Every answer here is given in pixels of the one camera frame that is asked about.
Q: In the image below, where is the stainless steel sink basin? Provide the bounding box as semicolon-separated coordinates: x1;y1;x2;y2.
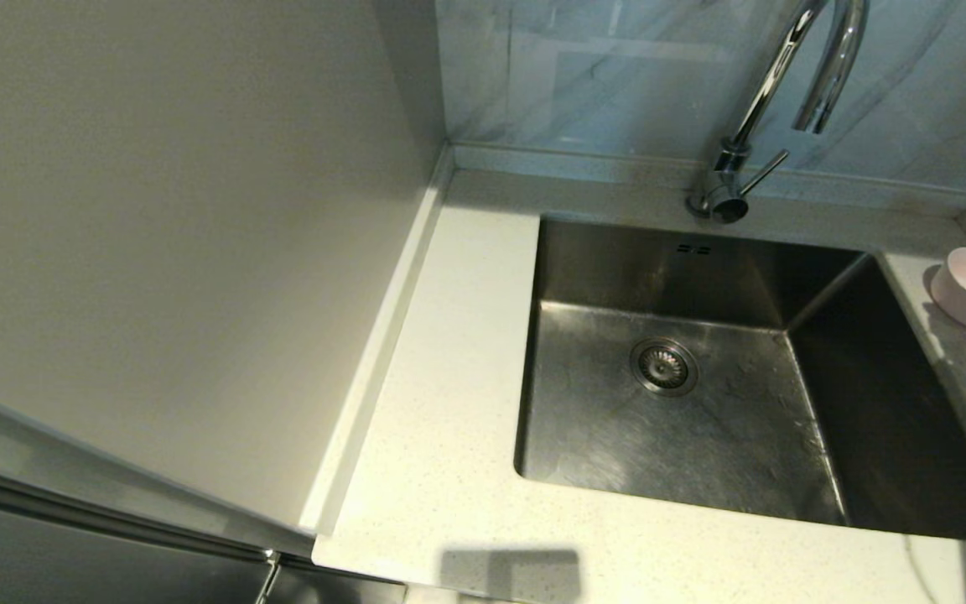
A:
513;215;966;543

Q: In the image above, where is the round metal drain strainer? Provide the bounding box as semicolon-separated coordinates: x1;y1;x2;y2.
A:
629;337;699;398

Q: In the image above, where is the chrome gooseneck faucet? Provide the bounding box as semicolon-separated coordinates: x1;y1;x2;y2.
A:
684;0;870;225

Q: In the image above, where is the dark grey cabinet front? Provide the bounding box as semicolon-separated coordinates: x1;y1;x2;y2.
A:
0;377;407;604

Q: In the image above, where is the metal cabinet handle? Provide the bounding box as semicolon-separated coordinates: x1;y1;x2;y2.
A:
253;549;283;604

